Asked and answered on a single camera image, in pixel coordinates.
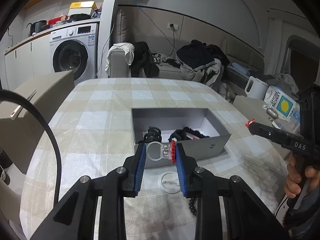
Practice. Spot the yellow box on counter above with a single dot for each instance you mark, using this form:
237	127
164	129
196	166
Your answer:
86	7

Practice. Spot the black clothes on sofa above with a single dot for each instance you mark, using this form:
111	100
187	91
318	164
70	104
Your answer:
143	59

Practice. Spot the grey cardboard box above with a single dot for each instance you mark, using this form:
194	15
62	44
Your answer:
199	131

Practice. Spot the white cloth on sofa arm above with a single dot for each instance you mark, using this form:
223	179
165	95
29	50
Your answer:
120	56

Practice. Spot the wall power socket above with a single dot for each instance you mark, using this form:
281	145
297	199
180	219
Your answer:
174	27

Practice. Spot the pile of dark clothes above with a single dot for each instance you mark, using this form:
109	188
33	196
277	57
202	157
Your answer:
202	63

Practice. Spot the white washing machine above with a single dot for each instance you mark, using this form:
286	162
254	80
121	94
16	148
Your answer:
75	48

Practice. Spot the black electric kettle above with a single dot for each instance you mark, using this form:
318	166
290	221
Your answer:
36	26

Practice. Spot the checkered bed sheet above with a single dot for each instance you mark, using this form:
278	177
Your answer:
96	132

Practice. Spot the person's right hand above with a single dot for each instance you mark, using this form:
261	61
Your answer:
292	188

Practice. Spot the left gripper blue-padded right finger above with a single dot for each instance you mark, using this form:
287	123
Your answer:
247	217

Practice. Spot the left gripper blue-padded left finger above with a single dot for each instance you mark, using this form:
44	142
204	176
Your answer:
73	217

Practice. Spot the white plastic jug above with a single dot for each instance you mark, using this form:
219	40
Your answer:
255	88

